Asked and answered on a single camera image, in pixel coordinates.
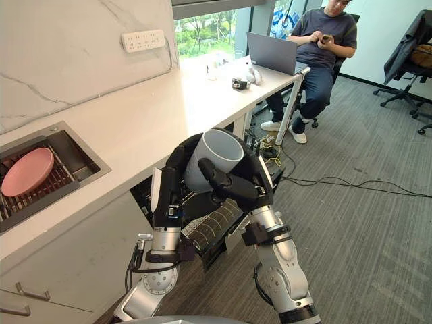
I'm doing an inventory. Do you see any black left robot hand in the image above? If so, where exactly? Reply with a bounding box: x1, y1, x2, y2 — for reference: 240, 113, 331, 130
150, 133, 220, 230

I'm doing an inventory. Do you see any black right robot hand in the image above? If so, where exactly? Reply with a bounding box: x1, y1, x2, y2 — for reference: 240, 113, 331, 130
198, 127, 274, 215

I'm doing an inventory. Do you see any light grey cup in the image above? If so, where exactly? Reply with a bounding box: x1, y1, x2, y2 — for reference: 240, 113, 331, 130
184, 129, 244, 195

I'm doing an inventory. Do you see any black dishwasher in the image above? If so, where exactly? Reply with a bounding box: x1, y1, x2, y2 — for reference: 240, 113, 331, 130
130, 161, 286, 271

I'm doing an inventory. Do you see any black kitchen sink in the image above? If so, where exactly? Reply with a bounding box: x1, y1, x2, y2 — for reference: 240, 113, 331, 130
0, 121, 112, 234

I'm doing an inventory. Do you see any black sink drain rack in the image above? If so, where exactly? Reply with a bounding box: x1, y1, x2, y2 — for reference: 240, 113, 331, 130
0, 143, 80, 223

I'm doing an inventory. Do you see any white kitchen cabinet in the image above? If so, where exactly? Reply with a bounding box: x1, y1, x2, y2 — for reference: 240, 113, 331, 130
0, 190, 157, 324

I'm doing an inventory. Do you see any white desk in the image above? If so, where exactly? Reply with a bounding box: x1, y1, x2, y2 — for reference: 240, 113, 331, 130
178, 55, 312, 144

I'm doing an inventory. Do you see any white soft toy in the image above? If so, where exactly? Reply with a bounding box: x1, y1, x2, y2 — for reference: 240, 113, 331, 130
244, 64, 265, 85

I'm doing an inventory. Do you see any grey robot torso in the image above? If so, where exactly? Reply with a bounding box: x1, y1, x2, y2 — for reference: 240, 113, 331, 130
148, 313, 281, 324

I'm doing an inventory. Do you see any grey laptop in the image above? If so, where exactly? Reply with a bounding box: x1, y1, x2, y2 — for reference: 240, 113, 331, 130
246, 31, 307, 76

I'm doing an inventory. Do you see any pink plate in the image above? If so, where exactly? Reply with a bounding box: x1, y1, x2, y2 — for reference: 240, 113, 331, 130
1, 147, 55, 198

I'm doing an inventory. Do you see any person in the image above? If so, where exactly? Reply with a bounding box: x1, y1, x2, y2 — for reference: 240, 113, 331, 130
259, 0, 358, 145

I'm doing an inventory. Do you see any window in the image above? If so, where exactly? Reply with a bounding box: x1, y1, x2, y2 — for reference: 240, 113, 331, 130
171, 0, 306, 59

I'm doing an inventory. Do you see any grey jacket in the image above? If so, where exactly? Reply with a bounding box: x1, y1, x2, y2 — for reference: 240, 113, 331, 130
383, 9, 432, 86

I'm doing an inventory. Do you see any brown bag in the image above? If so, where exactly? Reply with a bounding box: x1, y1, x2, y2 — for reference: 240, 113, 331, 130
412, 43, 432, 65

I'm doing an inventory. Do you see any yellow cable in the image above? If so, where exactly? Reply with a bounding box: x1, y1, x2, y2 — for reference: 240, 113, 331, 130
259, 136, 284, 171

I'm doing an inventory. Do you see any dishwasher wire rack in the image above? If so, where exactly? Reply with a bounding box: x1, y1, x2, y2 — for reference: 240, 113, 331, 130
181, 198, 251, 250

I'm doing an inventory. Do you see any black floor cable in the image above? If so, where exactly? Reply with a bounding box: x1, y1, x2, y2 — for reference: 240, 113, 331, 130
279, 143, 432, 197

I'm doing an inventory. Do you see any white wall power strip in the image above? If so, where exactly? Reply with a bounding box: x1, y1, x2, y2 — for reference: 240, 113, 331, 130
120, 29, 165, 53

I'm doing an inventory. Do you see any silver cabinet handle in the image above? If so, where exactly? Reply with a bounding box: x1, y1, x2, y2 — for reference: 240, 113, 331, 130
0, 286, 32, 317
14, 281, 51, 302

